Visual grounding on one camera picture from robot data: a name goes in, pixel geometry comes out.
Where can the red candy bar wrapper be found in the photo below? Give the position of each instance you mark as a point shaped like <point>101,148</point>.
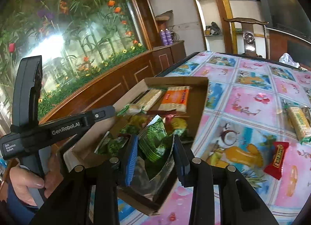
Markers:
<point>275,167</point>

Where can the orange cracker pack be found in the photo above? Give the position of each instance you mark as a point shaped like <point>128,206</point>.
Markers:
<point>175,98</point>

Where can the green pea snack packet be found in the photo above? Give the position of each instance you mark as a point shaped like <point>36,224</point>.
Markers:
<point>152,140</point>

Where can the person's left hand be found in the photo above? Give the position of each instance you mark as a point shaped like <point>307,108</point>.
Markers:
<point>22,180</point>

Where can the wooden chair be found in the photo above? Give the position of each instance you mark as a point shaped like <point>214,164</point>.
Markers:
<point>248,34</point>

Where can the silver foil packet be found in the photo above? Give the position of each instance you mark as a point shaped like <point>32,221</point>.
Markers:
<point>144,177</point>

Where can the floral patterned tablecloth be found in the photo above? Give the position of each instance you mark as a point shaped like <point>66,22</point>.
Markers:
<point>245,114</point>

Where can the black television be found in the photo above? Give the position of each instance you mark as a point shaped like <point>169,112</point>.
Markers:
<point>288,17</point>

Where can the long green cracker pack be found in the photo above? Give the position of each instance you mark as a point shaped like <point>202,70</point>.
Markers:
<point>142,104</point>

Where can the yellow green cracker pack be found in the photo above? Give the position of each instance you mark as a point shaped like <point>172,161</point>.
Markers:
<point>300,123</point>

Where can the yellow green snack packet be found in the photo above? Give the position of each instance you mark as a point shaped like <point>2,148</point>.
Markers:
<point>175,125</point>

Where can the white plastic bag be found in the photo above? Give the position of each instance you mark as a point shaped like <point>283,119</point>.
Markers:
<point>287,59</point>

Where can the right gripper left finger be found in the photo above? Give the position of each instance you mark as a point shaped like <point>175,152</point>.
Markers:
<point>89,195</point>

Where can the purple bottles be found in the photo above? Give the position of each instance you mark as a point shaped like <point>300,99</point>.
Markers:
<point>166,37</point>

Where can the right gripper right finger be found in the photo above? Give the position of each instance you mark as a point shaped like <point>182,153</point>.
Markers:
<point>239,202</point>

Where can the wooden side cabinet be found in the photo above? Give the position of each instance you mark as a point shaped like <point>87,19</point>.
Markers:
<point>104,84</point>

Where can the brown cardboard box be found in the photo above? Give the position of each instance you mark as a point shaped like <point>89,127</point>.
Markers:
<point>154,110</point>

